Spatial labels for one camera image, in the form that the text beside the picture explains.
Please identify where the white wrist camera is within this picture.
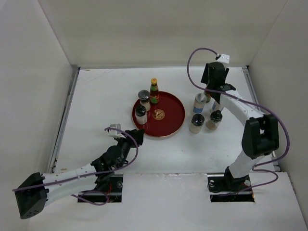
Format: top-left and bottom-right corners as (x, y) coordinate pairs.
(215, 54), (230, 64)
(107, 124), (123, 139)

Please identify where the brown spice grinder black cap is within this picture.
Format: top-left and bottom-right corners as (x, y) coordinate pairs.
(206, 110), (223, 130)

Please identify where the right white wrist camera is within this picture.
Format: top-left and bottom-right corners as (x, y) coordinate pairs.
(215, 54), (230, 64)

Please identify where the beige spice grinder black cap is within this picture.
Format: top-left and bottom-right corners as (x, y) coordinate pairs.
(189, 114), (205, 134)

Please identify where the red round tray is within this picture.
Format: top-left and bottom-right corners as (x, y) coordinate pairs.
(132, 91), (185, 138)

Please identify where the ketchup bottle yellow cap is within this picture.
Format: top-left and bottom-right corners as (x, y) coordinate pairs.
(204, 90), (211, 103)
(150, 78), (159, 104)

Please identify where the silver lid white beads jar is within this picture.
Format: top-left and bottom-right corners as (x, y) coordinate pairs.
(193, 93), (207, 114)

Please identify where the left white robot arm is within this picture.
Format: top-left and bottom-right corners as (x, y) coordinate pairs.
(13, 125), (144, 219)

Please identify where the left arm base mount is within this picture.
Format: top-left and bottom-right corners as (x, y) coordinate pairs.
(78, 174), (124, 204)

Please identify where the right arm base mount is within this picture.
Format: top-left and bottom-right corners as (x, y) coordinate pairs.
(207, 175), (255, 203)

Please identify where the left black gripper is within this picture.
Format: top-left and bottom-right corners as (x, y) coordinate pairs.
(115, 128), (143, 169)

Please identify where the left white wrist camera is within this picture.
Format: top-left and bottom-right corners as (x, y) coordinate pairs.
(107, 124), (123, 139)

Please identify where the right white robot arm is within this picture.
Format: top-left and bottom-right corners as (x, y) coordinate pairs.
(201, 62), (279, 193)

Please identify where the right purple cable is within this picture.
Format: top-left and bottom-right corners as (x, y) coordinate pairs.
(187, 47), (291, 193)

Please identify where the white salt grinder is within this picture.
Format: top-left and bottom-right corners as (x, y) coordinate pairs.
(135, 104), (147, 125)
(138, 90), (151, 111)

